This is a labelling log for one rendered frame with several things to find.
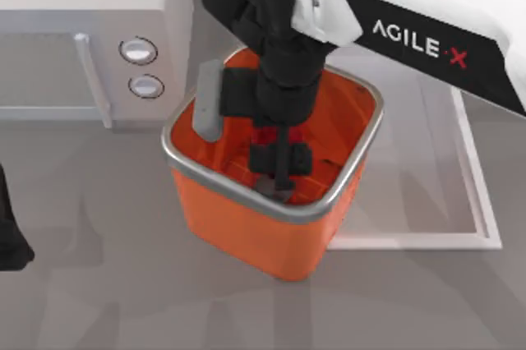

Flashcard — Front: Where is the small dark grey object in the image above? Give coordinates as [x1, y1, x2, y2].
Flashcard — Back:
[256, 176, 279, 200]

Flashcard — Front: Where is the orange bin with metal rim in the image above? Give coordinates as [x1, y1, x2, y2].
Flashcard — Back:
[160, 46, 385, 283]

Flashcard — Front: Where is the pale grey rounded box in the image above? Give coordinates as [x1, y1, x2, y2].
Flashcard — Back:
[191, 58, 224, 143]

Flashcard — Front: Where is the small microwave knob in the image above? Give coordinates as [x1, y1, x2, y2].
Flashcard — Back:
[127, 73, 165, 100]

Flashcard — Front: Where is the large microwave knob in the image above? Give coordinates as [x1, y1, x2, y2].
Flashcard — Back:
[118, 35, 159, 66]

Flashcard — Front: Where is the pale microwave oven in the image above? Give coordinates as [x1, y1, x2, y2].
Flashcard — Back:
[0, 0, 194, 134]

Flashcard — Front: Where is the microwave door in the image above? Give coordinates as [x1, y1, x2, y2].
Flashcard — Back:
[0, 31, 111, 122]

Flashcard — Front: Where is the microwave door handle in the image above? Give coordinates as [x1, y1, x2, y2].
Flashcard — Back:
[73, 32, 113, 129]

